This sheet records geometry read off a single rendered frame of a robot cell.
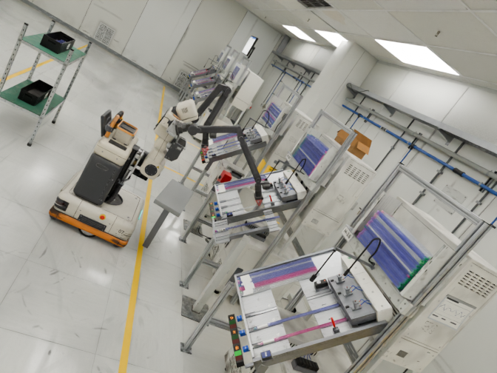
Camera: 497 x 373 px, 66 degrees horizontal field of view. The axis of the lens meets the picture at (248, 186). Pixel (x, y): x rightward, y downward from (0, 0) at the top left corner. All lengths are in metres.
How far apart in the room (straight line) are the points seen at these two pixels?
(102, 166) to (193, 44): 8.71
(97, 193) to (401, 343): 2.42
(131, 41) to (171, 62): 1.19
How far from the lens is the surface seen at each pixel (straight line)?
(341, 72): 6.52
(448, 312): 2.34
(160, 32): 11.62
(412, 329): 2.31
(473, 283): 2.31
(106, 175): 3.24
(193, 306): 3.35
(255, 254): 3.46
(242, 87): 7.70
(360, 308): 2.18
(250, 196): 4.80
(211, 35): 11.65
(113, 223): 3.36
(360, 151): 3.69
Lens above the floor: 1.92
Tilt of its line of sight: 16 degrees down
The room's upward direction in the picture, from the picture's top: 34 degrees clockwise
